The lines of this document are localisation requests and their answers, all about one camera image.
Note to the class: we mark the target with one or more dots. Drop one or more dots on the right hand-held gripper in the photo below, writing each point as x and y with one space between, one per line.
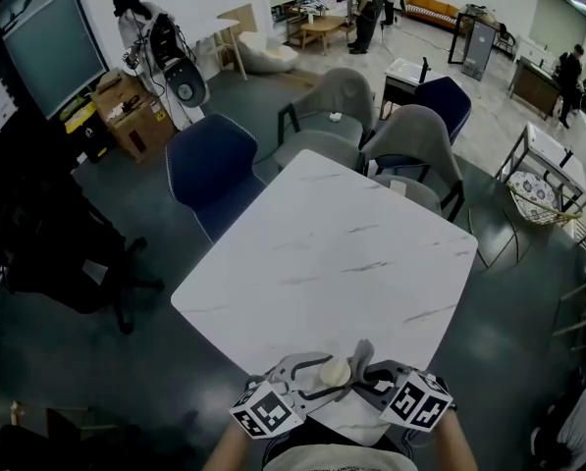
417 402

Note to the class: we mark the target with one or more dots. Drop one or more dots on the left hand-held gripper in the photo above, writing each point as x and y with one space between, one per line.
268 410

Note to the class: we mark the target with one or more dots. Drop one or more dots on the grey cloth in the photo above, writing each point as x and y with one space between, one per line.
361 356

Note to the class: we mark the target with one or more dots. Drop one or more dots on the person's left forearm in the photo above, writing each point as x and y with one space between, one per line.
224 452

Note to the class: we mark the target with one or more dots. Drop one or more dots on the person's right forearm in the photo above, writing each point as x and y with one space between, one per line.
454 447

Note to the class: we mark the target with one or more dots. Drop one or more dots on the person's dark trousers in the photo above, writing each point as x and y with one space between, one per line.
290 439

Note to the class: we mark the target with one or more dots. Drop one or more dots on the person's white printed t-shirt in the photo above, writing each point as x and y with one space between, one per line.
341 460

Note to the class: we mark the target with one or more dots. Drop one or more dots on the small white box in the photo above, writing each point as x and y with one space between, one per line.
398 187

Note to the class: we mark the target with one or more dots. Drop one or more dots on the dark blue chair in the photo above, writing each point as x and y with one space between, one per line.
447 101
214 165

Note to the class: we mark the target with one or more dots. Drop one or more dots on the grey upholstered chair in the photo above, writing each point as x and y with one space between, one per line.
339 93
417 140

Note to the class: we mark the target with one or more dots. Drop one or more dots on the small white adapter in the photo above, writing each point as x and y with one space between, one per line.
335 116

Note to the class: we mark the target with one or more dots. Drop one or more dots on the black faucet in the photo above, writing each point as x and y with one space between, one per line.
566 157
424 69

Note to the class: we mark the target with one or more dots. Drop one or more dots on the brown cardboard box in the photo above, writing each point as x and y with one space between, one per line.
135 120

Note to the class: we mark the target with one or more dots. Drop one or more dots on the white beanbag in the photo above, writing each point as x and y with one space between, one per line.
265 57

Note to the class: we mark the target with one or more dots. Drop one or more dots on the yellow and black bin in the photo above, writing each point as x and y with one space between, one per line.
89 130

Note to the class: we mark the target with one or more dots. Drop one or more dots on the brown wooden cabinet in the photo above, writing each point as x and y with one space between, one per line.
535 86

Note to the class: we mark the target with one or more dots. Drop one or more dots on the grey glass door cabinet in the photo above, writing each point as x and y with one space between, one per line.
479 49

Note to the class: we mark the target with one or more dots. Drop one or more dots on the wooden coffee table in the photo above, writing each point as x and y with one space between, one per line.
324 25

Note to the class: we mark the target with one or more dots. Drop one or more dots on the black backpack rig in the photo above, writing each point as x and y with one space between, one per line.
167 47

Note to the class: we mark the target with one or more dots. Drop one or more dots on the dark rattan chair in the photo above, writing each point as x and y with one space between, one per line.
504 42

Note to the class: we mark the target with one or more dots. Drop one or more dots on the white desk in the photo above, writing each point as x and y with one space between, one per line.
219 25

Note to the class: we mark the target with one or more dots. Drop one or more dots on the light wooden board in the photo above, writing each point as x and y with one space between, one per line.
241 17

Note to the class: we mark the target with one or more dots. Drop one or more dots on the orange sofa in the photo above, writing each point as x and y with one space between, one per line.
432 9

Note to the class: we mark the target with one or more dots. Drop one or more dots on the frosted glass panel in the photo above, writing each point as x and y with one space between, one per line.
54 54

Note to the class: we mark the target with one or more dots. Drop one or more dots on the ceiling light tube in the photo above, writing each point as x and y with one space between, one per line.
581 5

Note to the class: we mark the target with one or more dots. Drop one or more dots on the black metal frame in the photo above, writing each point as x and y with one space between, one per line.
452 37

